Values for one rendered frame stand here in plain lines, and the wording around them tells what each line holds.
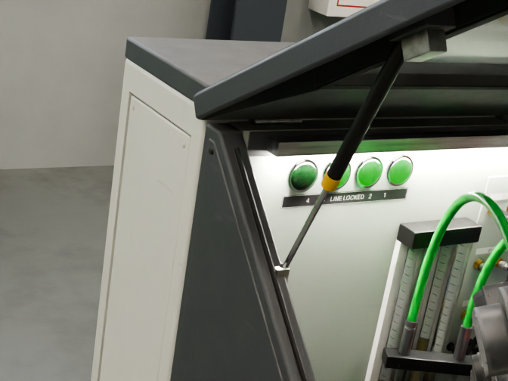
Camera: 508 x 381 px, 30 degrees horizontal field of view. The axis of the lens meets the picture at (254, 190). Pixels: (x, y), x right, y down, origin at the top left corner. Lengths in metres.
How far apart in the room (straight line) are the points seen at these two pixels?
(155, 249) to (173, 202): 0.10
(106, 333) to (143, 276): 0.19
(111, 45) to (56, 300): 1.78
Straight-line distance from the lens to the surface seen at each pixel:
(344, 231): 1.45
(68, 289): 3.97
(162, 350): 1.46
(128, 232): 1.54
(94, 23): 5.13
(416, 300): 1.49
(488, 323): 0.56
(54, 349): 3.55
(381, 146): 1.39
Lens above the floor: 1.81
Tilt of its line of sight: 20 degrees down
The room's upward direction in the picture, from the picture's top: 9 degrees clockwise
